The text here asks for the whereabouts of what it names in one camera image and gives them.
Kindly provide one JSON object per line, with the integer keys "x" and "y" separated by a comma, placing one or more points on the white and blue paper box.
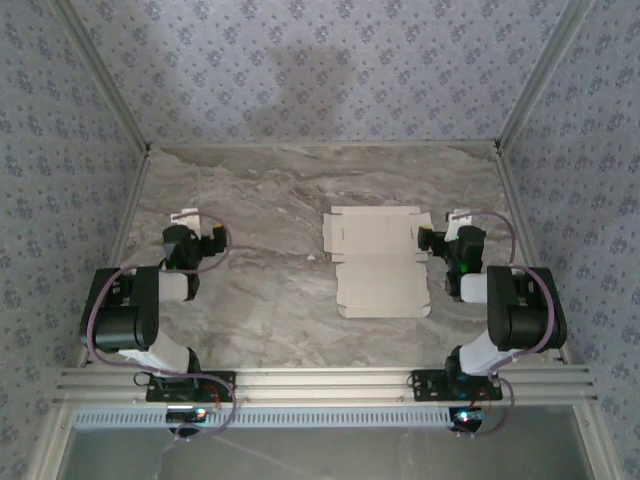
{"x": 380, "y": 280}

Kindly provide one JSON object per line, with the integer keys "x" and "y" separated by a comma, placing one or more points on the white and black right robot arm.
{"x": 525, "y": 320}

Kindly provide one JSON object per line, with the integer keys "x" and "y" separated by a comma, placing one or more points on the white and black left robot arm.
{"x": 120, "y": 320}

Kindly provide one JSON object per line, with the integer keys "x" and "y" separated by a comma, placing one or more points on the thin aluminium table edge bar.
{"x": 325, "y": 145}

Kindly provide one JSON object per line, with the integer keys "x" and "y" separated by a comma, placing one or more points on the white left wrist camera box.
{"x": 186, "y": 219}

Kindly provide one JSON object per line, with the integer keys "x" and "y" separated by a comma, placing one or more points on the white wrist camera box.
{"x": 454, "y": 221}
{"x": 186, "y": 219}

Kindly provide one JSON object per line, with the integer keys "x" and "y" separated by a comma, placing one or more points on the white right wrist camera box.
{"x": 454, "y": 221}

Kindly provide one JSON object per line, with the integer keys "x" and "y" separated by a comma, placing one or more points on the aluminium table side rail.
{"x": 515, "y": 200}
{"x": 132, "y": 200}

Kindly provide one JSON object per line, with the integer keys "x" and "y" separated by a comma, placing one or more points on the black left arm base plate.
{"x": 225, "y": 387}

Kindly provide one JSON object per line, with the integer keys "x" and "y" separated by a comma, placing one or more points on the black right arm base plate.
{"x": 425, "y": 387}

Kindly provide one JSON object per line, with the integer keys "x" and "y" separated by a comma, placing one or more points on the wide aluminium frame rail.
{"x": 325, "y": 385}

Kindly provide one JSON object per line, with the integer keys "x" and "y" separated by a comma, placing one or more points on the aluminium upright post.
{"x": 541, "y": 70}
{"x": 105, "y": 70}

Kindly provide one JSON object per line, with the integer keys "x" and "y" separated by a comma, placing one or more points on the aluminium frame leg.
{"x": 47, "y": 445}
{"x": 597, "y": 445}

